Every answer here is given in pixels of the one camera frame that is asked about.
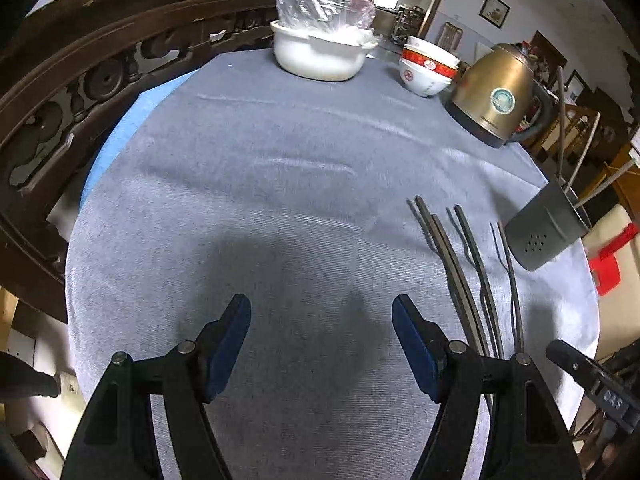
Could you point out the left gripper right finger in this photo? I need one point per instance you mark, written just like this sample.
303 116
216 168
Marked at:
527 436

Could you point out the dark chopstick six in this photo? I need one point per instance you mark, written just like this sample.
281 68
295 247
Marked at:
485 289

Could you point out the dark grey utensil holder cup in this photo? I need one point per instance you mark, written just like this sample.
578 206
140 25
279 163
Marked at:
548 224

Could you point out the cream sofa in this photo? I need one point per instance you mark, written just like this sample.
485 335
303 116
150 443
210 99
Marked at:
619 309

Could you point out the dark chopstick eight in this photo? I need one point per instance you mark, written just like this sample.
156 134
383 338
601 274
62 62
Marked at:
500 255

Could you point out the dark chopstick two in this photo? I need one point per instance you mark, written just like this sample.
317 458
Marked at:
583 154

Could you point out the framed wall picture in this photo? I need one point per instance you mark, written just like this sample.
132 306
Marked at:
495 12

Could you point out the red white stacked bowls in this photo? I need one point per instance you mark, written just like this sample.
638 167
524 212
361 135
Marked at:
426 69

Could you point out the white pot with plastic bag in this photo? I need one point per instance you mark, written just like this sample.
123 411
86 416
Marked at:
326 40

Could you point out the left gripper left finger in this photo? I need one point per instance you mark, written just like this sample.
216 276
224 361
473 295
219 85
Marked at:
115 438

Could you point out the grey tablecloth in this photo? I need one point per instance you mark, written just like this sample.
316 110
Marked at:
245 179

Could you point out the dark chopstick five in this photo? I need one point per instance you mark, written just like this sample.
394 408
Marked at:
477 339

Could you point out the gold electric kettle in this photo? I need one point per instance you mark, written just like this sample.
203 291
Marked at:
498 99

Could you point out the dark chopstick four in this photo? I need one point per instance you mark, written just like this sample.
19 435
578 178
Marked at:
446 262

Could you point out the dark chopstick seven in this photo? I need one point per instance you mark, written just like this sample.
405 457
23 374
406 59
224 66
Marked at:
517 321

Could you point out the dark chopstick one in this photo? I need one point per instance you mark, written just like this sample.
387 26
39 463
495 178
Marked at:
562 124

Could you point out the dark chopstick three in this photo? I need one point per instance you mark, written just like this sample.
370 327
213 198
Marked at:
628 165

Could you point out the dark carved wooden sideboard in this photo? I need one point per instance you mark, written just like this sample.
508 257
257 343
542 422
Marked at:
68 75

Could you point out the red plastic chair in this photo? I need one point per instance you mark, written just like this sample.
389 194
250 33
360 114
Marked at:
604 267

